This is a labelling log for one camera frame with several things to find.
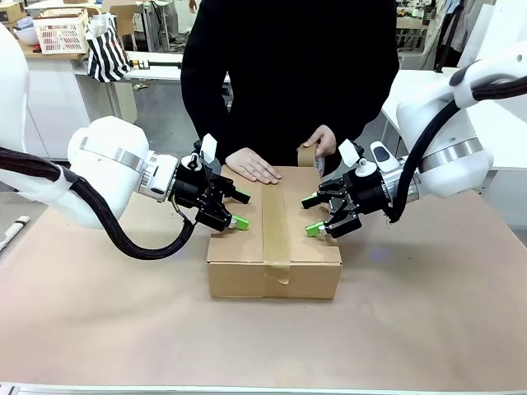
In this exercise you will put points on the white plastic basket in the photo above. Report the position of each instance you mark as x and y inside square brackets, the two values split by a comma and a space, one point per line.
[62, 35]

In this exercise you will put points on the white folding table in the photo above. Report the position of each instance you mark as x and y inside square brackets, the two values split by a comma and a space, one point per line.
[160, 72]

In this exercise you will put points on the person in black clothing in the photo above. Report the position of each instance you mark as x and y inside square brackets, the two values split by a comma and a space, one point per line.
[288, 70]

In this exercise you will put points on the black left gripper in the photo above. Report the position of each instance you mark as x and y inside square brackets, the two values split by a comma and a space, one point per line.
[193, 189]

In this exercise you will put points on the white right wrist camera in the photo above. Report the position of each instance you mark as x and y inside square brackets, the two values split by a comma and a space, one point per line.
[352, 152]

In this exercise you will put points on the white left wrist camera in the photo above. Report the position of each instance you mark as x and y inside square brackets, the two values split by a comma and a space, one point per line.
[208, 148]

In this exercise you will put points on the brown packing tape roll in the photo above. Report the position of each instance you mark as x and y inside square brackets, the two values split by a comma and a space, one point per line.
[309, 158]

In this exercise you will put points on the long black bar clamp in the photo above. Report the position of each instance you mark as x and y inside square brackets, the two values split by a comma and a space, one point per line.
[160, 64]

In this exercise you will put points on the brown cardboard box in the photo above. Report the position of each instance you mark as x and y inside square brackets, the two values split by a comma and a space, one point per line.
[247, 230]

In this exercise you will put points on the person's right hand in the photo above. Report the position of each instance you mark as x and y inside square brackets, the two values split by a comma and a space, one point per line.
[253, 166]

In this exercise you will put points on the white black marker pen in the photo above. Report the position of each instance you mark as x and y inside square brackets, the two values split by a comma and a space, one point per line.
[12, 230]

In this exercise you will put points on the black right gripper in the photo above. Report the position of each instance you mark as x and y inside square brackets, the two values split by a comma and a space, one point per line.
[368, 191]

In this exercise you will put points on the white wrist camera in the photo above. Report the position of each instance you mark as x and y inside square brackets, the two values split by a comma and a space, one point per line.
[208, 148]
[352, 152]

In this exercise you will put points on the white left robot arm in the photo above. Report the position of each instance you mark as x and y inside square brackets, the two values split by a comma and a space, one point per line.
[103, 164]

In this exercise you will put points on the stacked cardboard box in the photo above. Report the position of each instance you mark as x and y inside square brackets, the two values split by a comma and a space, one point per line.
[10, 14]

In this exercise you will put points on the black white striped bag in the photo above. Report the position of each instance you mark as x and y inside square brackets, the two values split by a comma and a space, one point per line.
[106, 55]

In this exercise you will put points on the brown tape strip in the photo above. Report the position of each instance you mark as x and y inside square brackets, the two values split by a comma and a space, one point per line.
[275, 230]

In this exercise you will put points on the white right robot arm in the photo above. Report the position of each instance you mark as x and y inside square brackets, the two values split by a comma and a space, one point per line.
[449, 123]

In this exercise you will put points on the person's left hand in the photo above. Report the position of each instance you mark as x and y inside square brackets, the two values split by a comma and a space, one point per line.
[325, 142]

